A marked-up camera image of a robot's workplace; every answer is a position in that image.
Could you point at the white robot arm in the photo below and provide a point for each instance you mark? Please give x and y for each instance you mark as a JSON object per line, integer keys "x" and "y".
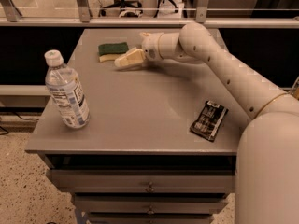
{"x": 267, "y": 163}

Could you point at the clear plastic water bottle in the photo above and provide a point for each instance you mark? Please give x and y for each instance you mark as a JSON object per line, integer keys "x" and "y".
{"x": 66, "y": 91}

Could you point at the black snack packet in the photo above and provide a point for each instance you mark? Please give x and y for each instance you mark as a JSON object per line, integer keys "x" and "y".
{"x": 209, "y": 121}

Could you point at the green and yellow sponge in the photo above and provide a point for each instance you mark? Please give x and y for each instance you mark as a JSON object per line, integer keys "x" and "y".
{"x": 110, "y": 52}

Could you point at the grey drawer cabinet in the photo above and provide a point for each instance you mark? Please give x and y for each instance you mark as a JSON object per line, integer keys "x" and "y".
{"x": 136, "y": 161}

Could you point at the metal window rail frame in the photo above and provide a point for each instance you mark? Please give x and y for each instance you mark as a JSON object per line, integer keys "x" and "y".
{"x": 154, "y": 13}

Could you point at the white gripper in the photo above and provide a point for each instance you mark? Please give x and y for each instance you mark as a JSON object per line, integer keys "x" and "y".
{"x": 150, "y": 47}

